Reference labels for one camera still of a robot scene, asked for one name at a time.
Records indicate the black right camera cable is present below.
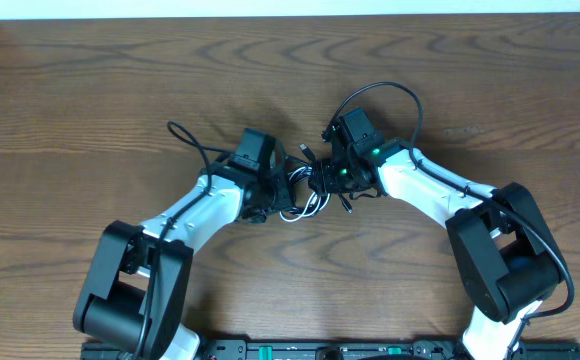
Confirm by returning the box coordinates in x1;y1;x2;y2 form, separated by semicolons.
321;81;576;360

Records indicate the black camera cable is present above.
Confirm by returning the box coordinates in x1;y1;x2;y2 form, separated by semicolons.
129;120;236;360
321;81;576;360

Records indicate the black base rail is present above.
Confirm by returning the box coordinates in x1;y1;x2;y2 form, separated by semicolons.
79;338;580;360

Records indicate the black USB cable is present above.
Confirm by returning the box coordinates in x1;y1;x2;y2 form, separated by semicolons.
287;143;355;215

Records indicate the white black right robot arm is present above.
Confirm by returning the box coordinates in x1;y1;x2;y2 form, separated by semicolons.
310;133;574;359

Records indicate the white USB cable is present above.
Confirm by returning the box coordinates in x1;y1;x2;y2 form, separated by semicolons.
278;165;332;224

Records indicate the black left camera cable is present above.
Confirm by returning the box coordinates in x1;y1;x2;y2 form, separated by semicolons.
129;120;236;360

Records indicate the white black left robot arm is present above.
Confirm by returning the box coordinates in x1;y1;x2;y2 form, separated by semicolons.
73;148;289;359

